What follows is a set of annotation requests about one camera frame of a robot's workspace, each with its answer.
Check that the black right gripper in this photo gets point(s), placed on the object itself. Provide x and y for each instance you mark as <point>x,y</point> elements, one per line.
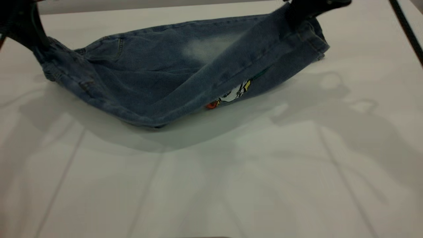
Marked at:
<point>317,5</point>

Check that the blue denim jeans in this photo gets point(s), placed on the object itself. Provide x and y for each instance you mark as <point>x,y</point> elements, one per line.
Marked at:
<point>148,76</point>

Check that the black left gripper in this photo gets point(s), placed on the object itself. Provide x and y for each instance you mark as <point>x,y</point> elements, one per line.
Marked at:
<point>16,16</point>

